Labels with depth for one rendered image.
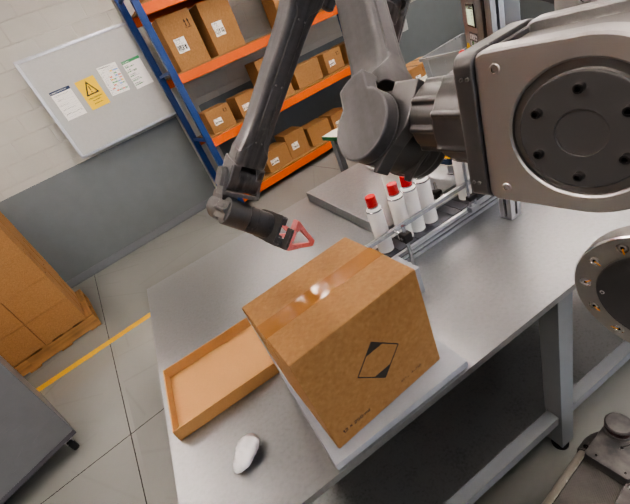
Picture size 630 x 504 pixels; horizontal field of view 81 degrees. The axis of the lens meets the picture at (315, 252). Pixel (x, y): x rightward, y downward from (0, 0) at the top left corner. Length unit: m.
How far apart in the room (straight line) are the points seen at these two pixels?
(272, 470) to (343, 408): 0.23
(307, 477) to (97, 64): 4.70
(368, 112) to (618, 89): 0.21
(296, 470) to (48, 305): 3.28
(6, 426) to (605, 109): 2.66
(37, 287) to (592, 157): 3.82
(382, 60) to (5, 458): 2.63
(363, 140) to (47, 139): 4.83
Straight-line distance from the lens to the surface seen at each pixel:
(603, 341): 1.80
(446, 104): 0.35
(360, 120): 0.41
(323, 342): 0.67
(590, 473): 1.49
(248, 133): 0.73
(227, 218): 0.76
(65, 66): 5.04
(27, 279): 3.86
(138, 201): 5.23
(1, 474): 2.79
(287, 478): 0.91
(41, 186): 5.16
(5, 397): 2.60
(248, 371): 1.13
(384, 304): 0.72
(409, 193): 1.20
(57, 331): 4.02
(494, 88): 0.32
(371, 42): 0.49
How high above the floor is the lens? 1.57
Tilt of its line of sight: 30 degrees down
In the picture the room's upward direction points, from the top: 24 degrees counter-clockwise
